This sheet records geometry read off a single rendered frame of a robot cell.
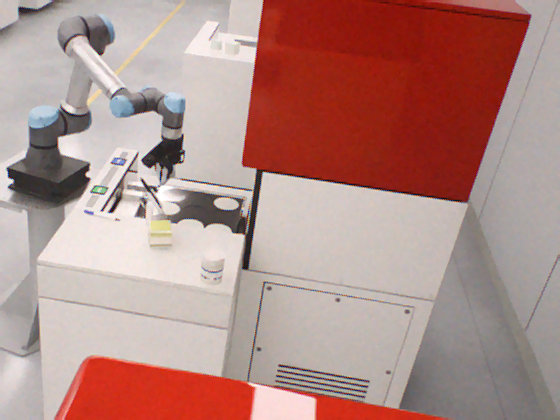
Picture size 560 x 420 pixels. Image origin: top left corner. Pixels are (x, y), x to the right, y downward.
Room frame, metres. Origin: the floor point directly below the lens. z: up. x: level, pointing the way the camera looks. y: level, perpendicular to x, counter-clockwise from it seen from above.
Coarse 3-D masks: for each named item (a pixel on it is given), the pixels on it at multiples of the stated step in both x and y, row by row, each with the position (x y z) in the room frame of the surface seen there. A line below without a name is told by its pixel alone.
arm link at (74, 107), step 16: (80, 16) 2.40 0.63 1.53; (96, 16) 2.44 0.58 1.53; (96, 32) 2.39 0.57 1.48; (112, 32) 2.45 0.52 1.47; (96, 48) 2.41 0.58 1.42; (80, 80) 2.44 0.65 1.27; (80, 96) 2.46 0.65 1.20; (64, 112) 2.46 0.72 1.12; (80, 112) 2.47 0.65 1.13; (80, 128) 2.49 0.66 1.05
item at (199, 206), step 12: (168, 192) 2.30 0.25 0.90; (180, 192) 2.31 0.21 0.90; (192, 192) 2.32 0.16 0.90; (180, 204) 2.21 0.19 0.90; (192, 204) 2.23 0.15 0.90; (204, 204) 2.24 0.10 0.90; (240, 204) 2.27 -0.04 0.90; (156, 216) 2.10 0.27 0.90; (168, 216) 2.11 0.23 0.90; (180, 216) 2.12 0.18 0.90; (192, 216) 2.13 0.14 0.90; (204, 216) 2.14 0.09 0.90; (216, 216) 2.16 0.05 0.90; (228, 216) 2.17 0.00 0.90
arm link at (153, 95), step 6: (144, 90) 2.22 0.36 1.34; (150, 90) 2.21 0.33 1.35; (156, 90) 2.22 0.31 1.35; (150, 96) 2.17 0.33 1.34; (156, 96) 2.18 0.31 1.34; (162, 96) 2.18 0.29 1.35; (150, 102) 2.16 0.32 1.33; (156, 102) 2.17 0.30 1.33; (150, 108) 2.16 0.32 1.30; (156, 108) 2.16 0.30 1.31
